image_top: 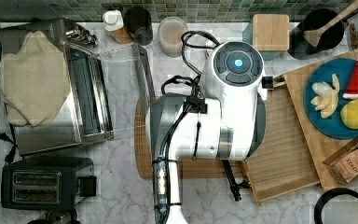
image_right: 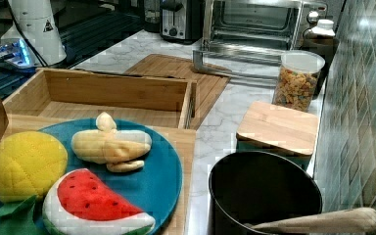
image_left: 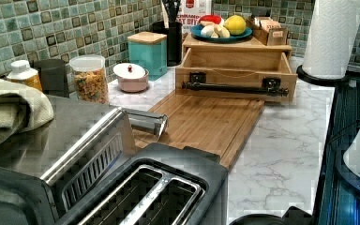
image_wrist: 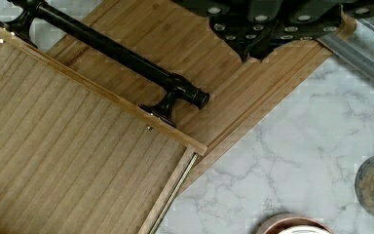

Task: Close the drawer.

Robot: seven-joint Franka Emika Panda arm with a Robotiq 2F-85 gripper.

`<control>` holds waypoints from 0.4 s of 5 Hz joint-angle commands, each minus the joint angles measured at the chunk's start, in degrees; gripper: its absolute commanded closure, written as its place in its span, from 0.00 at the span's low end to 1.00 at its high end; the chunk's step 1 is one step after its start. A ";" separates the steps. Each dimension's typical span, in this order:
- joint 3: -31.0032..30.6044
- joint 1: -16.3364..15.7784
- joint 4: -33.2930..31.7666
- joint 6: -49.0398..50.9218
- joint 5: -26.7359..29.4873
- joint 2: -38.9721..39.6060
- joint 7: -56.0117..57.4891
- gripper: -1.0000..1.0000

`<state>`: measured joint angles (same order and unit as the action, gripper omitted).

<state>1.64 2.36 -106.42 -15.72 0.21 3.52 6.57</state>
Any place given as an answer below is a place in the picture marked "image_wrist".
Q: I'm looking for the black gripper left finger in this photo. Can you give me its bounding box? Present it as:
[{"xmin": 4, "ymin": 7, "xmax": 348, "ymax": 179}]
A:
[{"xmin": 209, "ymin": 15, "xmax": 273, "ymax": 62}]

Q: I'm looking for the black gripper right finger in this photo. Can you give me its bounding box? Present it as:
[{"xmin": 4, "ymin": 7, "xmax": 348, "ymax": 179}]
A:
[{"xmin": 249, "ymin": 4, "xmax": 342, "ymax": 60}]

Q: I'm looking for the wooden drawer with black handle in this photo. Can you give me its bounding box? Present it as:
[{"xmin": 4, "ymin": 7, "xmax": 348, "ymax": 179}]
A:
[{"xmin": 0, "ymin": 4, "xmax": 206, "ymax": 234}]

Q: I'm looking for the bamboo cutting board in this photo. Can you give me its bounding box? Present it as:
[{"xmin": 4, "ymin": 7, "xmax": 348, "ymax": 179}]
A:
[{"xmin": 46, "ymin": 0, "xmax": 358, "ymax": 197}]

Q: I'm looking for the pink ceramic lidded bowl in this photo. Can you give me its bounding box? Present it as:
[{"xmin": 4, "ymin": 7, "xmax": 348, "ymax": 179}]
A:
[{"xmin": 254, "ymin": 214, "xmax": 335, "ymax": 234}]

